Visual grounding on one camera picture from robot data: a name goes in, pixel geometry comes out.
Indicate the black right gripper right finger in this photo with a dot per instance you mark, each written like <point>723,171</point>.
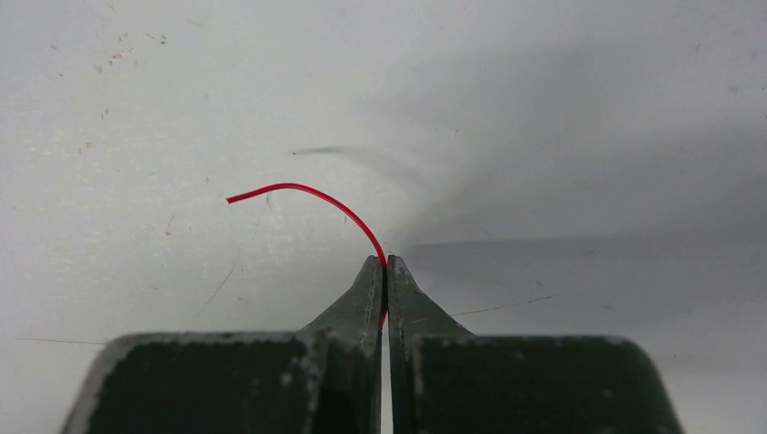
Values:
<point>447,380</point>

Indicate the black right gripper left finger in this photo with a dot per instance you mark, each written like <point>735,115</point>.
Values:
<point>323,378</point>

